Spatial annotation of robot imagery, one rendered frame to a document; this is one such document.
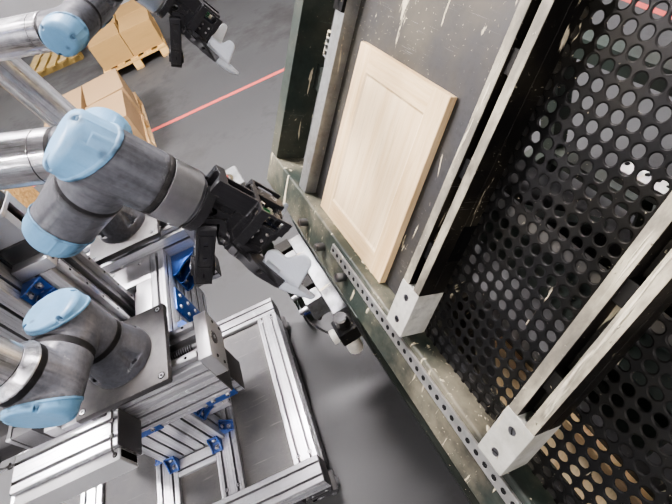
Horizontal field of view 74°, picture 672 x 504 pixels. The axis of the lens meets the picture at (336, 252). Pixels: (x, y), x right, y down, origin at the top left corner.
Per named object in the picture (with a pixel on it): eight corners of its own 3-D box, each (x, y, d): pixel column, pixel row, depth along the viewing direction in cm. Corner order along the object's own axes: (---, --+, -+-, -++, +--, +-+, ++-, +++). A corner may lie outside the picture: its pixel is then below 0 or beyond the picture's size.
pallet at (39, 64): (85, 60, 571) (80, 52, 563) (30, 85, 571) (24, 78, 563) (91, 30, 647) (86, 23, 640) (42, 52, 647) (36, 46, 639)
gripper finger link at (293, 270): (332, 284, 59) (281, 237, 58) (303, 312, 61) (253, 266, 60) (336, 275, 62) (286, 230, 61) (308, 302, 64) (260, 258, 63)
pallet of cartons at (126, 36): (106, 50, 573) (85, 19, 544) (166, 22, 572) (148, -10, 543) (101, 87, 497) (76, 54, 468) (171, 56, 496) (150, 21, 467)
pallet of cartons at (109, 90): (159, 159, 363) (129, 118, 334) (67, 202, 362) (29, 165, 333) (152, 98, 441) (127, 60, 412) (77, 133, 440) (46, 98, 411)
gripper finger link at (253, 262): (282, 285, 59) (231, 240, 57) (274, 293, 59) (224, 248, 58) (290, 272, 63) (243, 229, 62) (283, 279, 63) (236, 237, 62)
